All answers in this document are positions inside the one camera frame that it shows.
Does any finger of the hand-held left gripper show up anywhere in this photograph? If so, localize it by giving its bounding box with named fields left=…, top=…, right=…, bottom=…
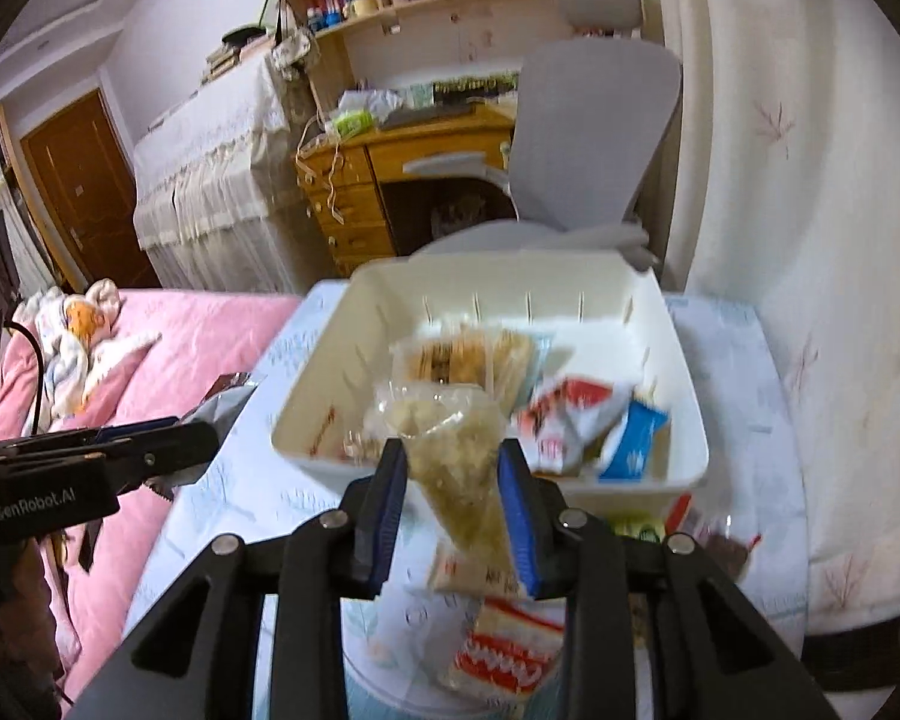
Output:
left=0, top=417, right=185, bottom=464
left=82, top=421, right=222, bottom=497

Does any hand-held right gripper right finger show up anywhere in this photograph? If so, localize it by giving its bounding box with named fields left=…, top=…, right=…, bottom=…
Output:
left=495, top=439, right=841, bottom=720

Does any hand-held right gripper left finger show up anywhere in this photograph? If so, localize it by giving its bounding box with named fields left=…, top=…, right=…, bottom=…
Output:
left=67, top=436, right=410, bottom=720

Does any silver grey snack packet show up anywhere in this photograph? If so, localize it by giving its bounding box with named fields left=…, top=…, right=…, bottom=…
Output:
left=150, top=371, right=267, bottom=503

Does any clear nut candy packet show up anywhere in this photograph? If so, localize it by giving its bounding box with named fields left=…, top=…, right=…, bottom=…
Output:
left=341, top=424, right=387, bottom=466

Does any clear bread packet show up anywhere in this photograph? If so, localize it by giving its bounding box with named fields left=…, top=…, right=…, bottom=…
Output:
left=375, top=382, right=530, bottom=593

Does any red cookie packet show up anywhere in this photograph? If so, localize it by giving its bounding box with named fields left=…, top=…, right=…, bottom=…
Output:
left=514, top=379, right=638, bottom=477

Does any green snack packet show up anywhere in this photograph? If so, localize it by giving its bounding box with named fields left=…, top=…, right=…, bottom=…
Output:
left=611, top=514, right=665, bottom=545

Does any yellow cake packet red print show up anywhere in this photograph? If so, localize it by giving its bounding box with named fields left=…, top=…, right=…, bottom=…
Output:
left=431, top=592, right=567, bottom=702

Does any blue white snack packet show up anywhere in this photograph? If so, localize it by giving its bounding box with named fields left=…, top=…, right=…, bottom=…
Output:
left=598, top=397, right=672, bottom=482

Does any small red wrapper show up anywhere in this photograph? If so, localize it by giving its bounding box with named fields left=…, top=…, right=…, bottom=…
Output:
left=664, top=493, right=698, bottom=541

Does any beige biscuit pack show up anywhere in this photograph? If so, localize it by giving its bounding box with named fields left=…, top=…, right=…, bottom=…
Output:
left=487, top=328, right=552, bottom=410

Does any clear packet with black label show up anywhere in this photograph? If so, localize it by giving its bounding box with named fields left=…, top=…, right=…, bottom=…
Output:
left=390, top=336, right=496, bottom=400

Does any white plastic storage bin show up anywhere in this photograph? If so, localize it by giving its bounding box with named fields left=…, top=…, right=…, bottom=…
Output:
left=270, top=251, right=710, bottom=511

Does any brown snack packet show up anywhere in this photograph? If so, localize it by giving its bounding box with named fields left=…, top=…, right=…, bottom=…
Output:
left=686, top=514, right=762, bottom=582

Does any person's left forearm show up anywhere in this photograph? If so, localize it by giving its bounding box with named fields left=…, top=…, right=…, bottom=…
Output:
left=0, top=532, right=65, bottom=706

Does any pink blanket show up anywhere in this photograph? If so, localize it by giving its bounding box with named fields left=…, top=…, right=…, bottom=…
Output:
left=0, top=289, right=308, bottom=698

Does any cartoon printed white cloth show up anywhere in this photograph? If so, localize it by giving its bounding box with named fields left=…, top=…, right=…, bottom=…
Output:
left=15, top=277, right=162, bottom=421

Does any brown wooden door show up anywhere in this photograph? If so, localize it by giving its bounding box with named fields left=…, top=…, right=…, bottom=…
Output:
left=19, top=88, right=162, bottom=293

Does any white lace cloth cover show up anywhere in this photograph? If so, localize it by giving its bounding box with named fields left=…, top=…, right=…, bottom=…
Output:
left=131, top=37, right=323, bottom=293

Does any wooden desk with drawers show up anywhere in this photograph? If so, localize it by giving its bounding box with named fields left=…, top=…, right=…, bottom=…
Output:
left=294, top=101, right=522, bottom=278

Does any green tissue pack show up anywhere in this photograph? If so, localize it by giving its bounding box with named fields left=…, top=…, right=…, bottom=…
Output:
left=326, top=109, right=376, bottom=140

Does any stack of books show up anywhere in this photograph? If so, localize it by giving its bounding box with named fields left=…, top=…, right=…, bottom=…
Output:
left=199, top=41, right=245, bottom=83

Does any white crumpled bag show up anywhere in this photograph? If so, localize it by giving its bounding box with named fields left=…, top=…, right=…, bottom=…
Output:
left=337, top=86, right=406, bottom=117

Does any grey office chair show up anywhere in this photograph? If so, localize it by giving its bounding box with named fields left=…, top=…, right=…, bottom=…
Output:
left=401, top=0, right=683, bottom=275

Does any black keyboard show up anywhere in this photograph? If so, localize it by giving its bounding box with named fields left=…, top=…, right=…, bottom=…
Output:
left=379, top=105, right=451, bottom=128

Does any floral cloth bag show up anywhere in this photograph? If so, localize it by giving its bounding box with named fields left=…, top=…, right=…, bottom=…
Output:
left=270, top=26, right=320, bottom=83

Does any black patterned box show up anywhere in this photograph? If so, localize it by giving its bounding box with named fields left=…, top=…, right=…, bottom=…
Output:
left=431, top=73, right=518, bottom=102

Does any cream leaf print curtain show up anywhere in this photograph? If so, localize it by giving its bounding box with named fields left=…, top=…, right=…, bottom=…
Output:
left=637, top=0, right=900, bottom=638

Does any wooden bookshelf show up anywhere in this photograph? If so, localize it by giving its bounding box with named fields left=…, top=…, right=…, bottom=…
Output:
left=270, top=0, right=646, bottom=121

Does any black cable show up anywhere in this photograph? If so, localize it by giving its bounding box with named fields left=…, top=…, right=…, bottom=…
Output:
left=4, top=319, right=50, bottom=436

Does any white cable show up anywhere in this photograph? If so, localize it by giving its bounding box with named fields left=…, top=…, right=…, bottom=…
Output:
left=296, top=112, right=346, bottom=226

